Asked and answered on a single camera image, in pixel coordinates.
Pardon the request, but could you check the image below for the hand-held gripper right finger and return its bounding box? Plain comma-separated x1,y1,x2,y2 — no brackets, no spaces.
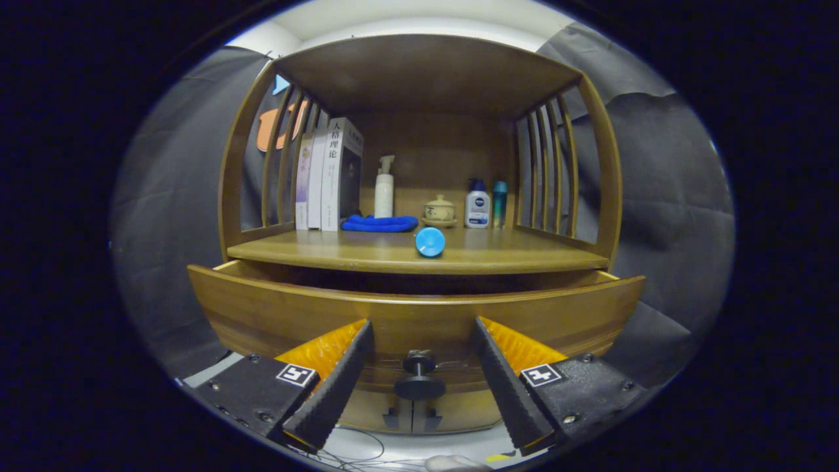
472,317,651,458

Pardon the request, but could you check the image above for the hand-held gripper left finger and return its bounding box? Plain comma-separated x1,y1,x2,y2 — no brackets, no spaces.
187,319,376,454

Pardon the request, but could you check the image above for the wooden drawer with black knob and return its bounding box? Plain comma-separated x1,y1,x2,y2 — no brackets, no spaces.
187,261,646,402

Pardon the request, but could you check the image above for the blue squeeze tube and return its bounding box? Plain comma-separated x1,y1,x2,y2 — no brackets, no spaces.
414,227,446,258

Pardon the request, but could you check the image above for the wooden cabinet door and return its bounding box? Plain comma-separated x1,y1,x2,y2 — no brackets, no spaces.
338,390,414,435
412,390,505,433

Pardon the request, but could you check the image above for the wooden countertop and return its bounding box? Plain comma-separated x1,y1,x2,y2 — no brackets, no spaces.
226,197,610,276

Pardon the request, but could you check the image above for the wooden cabinet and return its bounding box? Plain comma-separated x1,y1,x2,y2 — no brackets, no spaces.
218,34,622,435

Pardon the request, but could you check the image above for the blue folded cloth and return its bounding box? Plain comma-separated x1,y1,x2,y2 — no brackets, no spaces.
341,214,419,233

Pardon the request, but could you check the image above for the white lotion bottle blue cap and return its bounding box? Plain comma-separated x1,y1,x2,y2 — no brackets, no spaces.
465,178,492,229

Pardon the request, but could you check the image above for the teal slim bottle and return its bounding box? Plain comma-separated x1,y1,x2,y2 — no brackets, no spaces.
492,180,509,229

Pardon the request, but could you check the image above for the beige lidded teacup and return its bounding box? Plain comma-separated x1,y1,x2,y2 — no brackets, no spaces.
421,194,458,228

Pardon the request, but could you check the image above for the white pump bottle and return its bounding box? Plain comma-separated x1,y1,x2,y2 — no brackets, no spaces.
374,155,396,219

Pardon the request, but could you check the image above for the lilac book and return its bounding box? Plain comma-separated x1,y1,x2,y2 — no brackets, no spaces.
295,134,314,231

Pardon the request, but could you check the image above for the thin white book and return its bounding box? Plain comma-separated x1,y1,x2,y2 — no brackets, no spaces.
307,128,328,231

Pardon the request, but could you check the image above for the white book with dark cover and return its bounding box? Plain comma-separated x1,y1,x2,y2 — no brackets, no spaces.
321,117,364,232

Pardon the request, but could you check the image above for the black floor cable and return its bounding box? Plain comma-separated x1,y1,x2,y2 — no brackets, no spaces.
288,426,389,470

